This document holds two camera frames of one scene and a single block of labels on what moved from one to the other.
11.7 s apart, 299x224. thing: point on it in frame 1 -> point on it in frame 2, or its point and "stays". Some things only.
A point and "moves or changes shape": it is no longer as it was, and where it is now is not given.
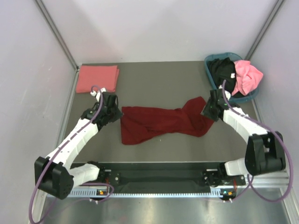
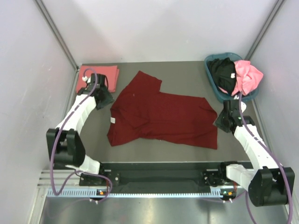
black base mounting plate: (162, 177) stays
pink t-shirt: (247, 77) stays
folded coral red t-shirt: (102, 76) stays
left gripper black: (117, 115) -> (109, 99)
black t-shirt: (224, 69) stays
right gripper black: (206, 112) -> (218, 122)
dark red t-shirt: (143, 124) moves or changes shape
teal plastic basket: (235, 58) stays
